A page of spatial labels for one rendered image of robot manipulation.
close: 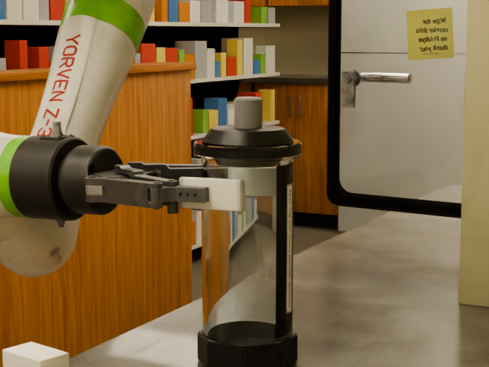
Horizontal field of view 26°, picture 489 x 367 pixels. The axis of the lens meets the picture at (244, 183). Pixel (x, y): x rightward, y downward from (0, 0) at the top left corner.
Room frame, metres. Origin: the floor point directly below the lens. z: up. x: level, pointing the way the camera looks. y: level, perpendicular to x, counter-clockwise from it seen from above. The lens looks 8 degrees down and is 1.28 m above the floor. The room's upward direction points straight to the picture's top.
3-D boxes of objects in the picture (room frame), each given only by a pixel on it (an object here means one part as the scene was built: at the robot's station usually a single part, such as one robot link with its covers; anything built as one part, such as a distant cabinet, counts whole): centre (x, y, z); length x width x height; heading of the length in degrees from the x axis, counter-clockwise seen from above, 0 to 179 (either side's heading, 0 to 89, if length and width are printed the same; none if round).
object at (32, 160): (1.16, 0.21, 1.12); 0.09 x 0.06 x 0.12; 153
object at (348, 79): (1.70, -0.17, 1.18); 0.02 x 0.02 x 0.06; 56
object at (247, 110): (1.05, 0.00, 1.18); 0.09 x 0.09 x 0.07
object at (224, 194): (1.01, 0.03, 1.12); 0.07 x 0.01 x 0.03; 62
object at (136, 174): (1.06, 0.10, 1.12); 0.11 x 0.01 x 0.04; 35
